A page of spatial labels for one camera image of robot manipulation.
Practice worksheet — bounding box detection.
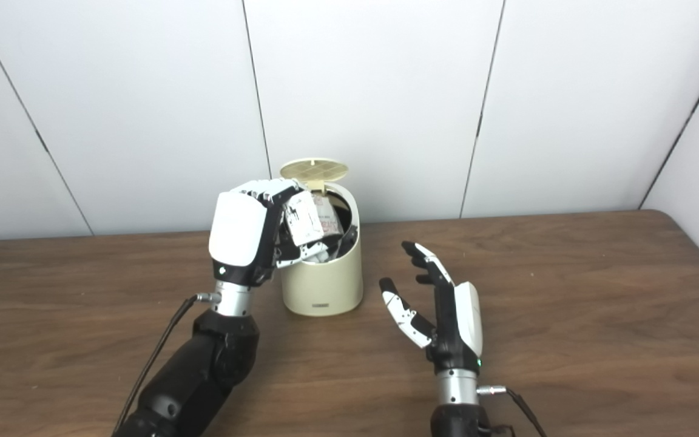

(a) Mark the white green milk carton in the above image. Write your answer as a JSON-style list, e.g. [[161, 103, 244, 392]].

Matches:
[[284, 190, 345, 246]]

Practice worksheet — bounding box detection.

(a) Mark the cream round bin lid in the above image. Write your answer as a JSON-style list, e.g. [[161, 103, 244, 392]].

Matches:
[[280, 158, 349, 194]]

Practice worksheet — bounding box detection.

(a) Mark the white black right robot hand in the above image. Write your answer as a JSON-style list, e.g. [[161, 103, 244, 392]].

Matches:
[[379, 241, 484, 374]]

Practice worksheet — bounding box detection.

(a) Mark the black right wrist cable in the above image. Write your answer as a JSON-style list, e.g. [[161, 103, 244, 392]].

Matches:
[[477, 385, 547, 437]]

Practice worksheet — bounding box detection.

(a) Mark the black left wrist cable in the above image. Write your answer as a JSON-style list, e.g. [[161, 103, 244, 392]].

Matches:
[[113, 293, 222, 435]]

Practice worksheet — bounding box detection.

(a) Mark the cream-colored round bin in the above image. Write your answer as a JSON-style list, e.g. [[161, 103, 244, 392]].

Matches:
[[279, 158, 363, 317]]

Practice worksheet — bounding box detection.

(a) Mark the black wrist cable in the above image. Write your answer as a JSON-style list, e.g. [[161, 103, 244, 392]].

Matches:
[[113, 293, 222, 435], [477, 385, 547, 437]]

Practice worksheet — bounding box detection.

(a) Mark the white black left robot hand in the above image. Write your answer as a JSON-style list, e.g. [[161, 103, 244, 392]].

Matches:
[[209, 179, 341, 287]]

